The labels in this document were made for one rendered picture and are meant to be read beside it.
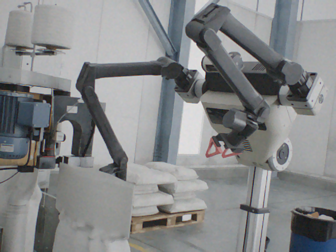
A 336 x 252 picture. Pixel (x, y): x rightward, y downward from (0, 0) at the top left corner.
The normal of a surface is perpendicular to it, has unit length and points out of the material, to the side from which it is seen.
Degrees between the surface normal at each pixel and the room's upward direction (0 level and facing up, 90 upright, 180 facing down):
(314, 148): 90
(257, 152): 130
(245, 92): 109
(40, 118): 90
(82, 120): 90
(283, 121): 90
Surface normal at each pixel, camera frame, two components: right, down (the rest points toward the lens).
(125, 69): 0.49, 0.32
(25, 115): -0.36, 0.01
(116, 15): 0.70, 0.11
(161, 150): -0.70, -0.04
